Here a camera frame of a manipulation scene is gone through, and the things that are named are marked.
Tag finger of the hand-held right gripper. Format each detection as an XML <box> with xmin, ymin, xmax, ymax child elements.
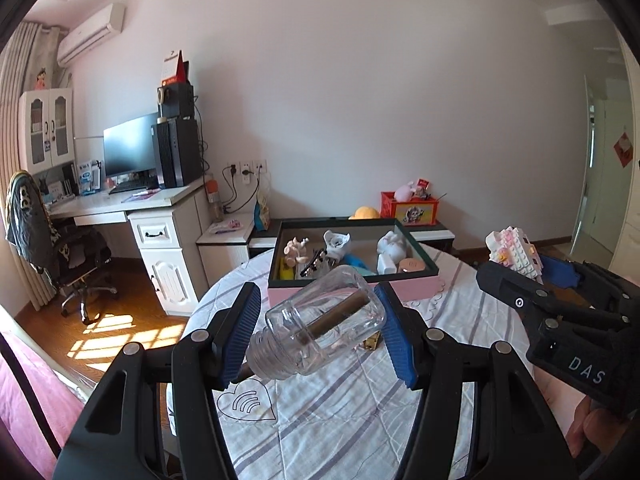
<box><xmin>475</xmin><ymin>261</ymin><xmax>627</xmax><ymax>335</ymax></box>
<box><xmin>538</xmin><ymin>255</ymin><xmax>627</xmax><ymax>309</ymax></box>

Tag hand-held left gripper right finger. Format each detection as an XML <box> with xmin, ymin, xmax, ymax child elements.
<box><xmin>372</xmin><ymin>282</ymin><xmax>576</xmax><ymax>480</ymax></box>

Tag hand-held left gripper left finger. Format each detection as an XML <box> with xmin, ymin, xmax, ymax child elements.
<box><xmin>52</xmin><ymin>282</ymin><xmax>263</xmax><ymax>480</ymax></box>

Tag pink building block toy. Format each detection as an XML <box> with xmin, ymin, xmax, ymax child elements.
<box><xmin>485</xmin><ymin>227</ymin><xmax>544</xmax><ymax>277</ymax></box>

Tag pink storage box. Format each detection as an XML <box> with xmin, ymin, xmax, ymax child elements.
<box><xmin>267</xmin><ymin>217</ymin><xmax>441</xmax><ymax>307</ymax></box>

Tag clear glass bottle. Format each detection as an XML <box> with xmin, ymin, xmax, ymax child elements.
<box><xmin>244</xmin><ymin>264</ymin><xmax>387</xmax><ymax>380</ymax></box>

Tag white rabbit figurine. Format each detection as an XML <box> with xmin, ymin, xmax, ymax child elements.
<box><xmin>377</xmin><ymin>232</ymin><xmax>409</xmax><ymax>261</ymax></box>

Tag small beige doll figure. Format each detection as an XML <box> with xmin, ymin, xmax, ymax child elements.
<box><xmin>284</xmin><ymin>236</ymin><xmax>314</xmax><ymax>267</ymax></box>

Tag person's right hand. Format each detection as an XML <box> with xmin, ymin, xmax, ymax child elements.
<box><xmin>565</xmin><ymin>394</ymin><xmax>637</xmax><ymax>462</ymax></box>

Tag pink quilt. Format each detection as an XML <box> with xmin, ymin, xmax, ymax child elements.
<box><xmin>532</xmin><ymin>362</ymin><xmax>592</xmax><ymax>442</ymax></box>

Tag black white low cabinet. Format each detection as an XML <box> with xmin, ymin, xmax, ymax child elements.
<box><xmin>195</xmin><ymin>211</ymin><xmax>457</xmax><ymax>267</ymax></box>

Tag white desk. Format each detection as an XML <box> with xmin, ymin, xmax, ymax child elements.
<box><xmin>43</xmin><ymin>176</ymin><xmax>214</xmax><ymax>318</ymax></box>

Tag white door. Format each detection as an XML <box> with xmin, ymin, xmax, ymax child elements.
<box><xmin>574</xmin><ymin>71</ymin><xmax>640</xmax><ymax>257</ymax></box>

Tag blue snack bag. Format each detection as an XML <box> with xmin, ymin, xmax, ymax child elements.
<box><xmin>252</xmin><ymin>194</ymin><xmax>272</xmax><ymax>234</ymax></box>

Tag red storage crate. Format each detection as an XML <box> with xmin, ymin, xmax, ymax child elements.
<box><xmin>380</xmin><ymin>190</ymin><xmax>442</xmax><ymax>227</ymax></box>

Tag orange-capped bottle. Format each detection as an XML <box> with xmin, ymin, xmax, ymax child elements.
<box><xmin>207</xmin><ymin>177</ymin><xmax>224</xmax><ymax>222</ymax></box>

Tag red door decoration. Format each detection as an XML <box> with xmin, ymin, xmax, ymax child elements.
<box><xmin>613</xmin><ymin>132</ymin><xmax>634</xmax><ymax>167</ymax></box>

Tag black keyboard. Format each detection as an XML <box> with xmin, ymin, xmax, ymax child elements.
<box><xmin>108</xmin><ymin>179</ymin><xmax>151</xmax><ymax>195</ymax></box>

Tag black office chair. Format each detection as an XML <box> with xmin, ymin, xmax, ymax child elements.
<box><xmin>6</xmin><ymin>171</ymin><xmax>119</xmax><ymax>326</ymax></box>

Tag black computer tower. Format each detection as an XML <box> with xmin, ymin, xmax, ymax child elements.
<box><xmin>153</xmin><ymin>117</ymin><xmax>204</xmax><ymax>190</ymax></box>

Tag black computer monitor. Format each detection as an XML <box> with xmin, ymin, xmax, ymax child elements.
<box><xmin>103</xmin><ymin>112</ymin><xmax>160</xmax><ymax>192</ymax></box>

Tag pink bed cover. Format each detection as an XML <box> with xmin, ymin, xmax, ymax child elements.
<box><xmin>0</xmin><ymin>329</ymin><xmax>97</xmax><ymax>480</ymax></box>

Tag black speaker box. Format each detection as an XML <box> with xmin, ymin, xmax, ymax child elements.
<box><xmin>157</xmin><ymin>82</ymin><xmax>195</xmax><ymax>120</ymax></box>

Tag grey patterned jacket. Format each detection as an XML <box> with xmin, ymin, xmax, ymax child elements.
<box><xmin>6</xmin><ymin>171</ymin><xmax>54</xmax><ymax>267</ymax></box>

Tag red desk calendar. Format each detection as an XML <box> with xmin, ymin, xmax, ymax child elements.
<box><xmin>160</xmin><ymin>49</ymin><xmax>191</xmax><ymax>86</ymax></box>

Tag white glass-door cabinet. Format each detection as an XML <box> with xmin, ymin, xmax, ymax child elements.
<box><xmin>18</xmin><ymin>87</ymin><xmax>76</xmax><ymax>176</ymax></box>

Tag white air conditioner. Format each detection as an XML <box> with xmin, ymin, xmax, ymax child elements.
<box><xmin>56</xmin><ymin>2</ymin><xmax>126</xmax><ymax>67</ymax></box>

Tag black power cable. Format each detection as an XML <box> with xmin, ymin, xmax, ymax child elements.
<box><xmin>222</xmin><ymin>165</ymin><xmax>261</xmax><ymax>213</ymax></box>

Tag white wall outlets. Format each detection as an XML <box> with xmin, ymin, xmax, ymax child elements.
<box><xmin>227</xmin><ymin>159</ymin><xmax>269</xmax><ymax>175</ymax></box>

